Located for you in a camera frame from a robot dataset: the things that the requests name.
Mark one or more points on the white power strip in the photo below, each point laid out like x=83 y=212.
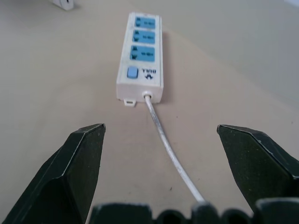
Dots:
x=140 y=60

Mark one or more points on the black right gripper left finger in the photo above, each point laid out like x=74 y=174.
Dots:
x=63 y=177

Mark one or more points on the white plug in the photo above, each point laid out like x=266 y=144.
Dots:
x=63 y=3

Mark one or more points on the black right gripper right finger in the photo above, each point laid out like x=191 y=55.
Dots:
x=254 y=168

